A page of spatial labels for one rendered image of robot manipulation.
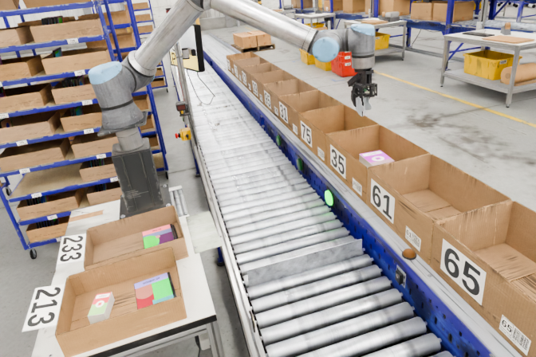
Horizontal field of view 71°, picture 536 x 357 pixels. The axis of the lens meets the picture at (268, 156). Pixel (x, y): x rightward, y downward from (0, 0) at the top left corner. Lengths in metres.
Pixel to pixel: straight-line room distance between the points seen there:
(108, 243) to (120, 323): 0.58
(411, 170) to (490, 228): 0.39
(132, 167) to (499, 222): 1.54
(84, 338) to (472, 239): 1.25
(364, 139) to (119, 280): 1.27
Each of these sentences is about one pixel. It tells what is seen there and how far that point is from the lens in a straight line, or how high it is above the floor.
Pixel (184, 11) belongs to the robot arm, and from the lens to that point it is 1.76.
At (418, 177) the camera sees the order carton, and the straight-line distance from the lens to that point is 1.68.
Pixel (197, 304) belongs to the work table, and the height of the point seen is 0.75.
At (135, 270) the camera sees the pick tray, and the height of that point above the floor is 0.79.
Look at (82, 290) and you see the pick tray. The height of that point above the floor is 0.77.
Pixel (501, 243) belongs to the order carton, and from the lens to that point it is 1.49.
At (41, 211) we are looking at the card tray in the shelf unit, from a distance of 3.28.
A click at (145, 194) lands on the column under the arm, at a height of 0.84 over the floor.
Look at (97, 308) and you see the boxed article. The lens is 1.49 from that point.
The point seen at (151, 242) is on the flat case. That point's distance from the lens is 1.73.
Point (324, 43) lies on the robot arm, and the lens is 1.44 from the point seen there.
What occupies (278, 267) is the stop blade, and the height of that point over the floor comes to 0.78.
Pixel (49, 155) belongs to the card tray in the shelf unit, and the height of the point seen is 0.79.
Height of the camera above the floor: 1.74
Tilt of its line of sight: 25 degrees down
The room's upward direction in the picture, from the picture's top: 6 degrees counter-clockwise
